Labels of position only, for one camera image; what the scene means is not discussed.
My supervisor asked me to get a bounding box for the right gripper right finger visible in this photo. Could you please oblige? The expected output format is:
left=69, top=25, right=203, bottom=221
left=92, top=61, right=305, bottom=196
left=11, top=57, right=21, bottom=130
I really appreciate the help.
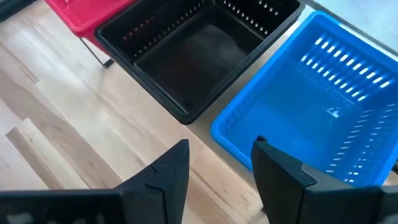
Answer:
left=251, top=136, right=398, bottom=224

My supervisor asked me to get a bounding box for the black plastic basket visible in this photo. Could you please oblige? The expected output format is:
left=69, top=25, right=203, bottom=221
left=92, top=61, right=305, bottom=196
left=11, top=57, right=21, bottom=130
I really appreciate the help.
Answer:
left=94, top=0, right=306, bottom=125

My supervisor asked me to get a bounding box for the red plastic basket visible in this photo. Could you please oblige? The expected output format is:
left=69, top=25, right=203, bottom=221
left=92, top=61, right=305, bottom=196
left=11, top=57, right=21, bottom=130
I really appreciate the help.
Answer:
left=44, top=0, right=137, bottom=52

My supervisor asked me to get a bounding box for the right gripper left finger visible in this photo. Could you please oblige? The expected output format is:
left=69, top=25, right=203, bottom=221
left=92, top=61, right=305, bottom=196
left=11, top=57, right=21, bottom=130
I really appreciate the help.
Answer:
left=0, top=139, right=191, bottom=224

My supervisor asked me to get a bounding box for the blue plastic basket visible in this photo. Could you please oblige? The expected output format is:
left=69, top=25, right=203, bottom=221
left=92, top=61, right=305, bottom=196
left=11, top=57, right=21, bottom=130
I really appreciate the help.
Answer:
left=210, top=11, right=398, bottom=189

